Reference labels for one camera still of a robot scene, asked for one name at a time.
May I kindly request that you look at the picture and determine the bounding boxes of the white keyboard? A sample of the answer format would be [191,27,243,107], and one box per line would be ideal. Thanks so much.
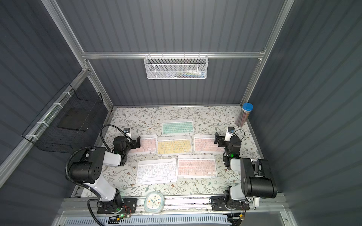
[136,158,177,185]

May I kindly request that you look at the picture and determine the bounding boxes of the pink keyboard front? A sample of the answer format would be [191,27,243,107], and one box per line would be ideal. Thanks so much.
[177,155,217,179]

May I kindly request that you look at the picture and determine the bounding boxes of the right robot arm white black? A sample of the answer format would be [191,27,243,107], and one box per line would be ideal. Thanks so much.
[214,132,278,205]

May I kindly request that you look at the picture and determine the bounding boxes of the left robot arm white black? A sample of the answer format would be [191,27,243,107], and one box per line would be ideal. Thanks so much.
[65,136,141,211]

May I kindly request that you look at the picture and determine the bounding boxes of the pink keyboard left row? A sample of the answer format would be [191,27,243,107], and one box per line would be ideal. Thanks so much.
[128,135,157,155]

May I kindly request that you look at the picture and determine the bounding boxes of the pink keyboard row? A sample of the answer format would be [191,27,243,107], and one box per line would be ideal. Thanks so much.
[128,135,157,155]
[194,134,224,154]

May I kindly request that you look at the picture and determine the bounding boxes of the pink keyboard right row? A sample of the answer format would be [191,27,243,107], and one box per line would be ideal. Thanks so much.
[194,134,224,154]

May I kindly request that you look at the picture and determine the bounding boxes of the yellow keyboard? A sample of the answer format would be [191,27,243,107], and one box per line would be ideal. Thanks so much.
[156,136,192,155]

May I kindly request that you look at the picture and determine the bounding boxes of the blue lid pencil tube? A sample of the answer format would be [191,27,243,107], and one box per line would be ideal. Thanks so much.
[235,103,254,127]

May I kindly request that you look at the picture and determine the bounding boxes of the green keyboard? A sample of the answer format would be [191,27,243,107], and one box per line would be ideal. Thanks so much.
[162,121,194,135]

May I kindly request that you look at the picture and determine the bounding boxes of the black pad in basket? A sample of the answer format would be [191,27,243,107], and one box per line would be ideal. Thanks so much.
[58,108,89,132]

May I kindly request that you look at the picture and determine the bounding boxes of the mint analog clock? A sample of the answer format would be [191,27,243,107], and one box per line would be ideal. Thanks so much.
[144,192,165,214]

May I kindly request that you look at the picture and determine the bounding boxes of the pens in white basket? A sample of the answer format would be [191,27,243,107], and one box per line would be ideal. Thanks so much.
[166,70,206,79]

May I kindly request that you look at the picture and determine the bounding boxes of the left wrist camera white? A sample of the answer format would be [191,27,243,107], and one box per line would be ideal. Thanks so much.
[123,128,132,139]

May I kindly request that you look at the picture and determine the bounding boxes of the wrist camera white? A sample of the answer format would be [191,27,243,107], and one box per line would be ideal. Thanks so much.
[123,128,132,139]
[224,127,235,141]

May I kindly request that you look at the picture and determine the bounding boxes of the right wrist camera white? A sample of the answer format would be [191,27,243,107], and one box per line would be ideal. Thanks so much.
[224,127,235,141]

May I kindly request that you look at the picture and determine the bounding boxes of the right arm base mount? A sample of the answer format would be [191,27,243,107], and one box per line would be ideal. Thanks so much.
[209,195,250,211]

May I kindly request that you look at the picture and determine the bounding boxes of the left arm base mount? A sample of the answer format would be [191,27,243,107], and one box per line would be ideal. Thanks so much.
[97,198,138,214]

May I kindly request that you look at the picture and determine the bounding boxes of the black wire basket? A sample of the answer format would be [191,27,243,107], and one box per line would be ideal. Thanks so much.
[22,87,105,153]

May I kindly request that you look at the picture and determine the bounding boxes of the white wire mesh basket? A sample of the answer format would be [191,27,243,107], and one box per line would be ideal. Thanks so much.
[144,54,209,80]

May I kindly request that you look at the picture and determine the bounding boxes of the white ventilated cable duct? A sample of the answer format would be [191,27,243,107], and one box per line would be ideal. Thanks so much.
[63,214,232,226]

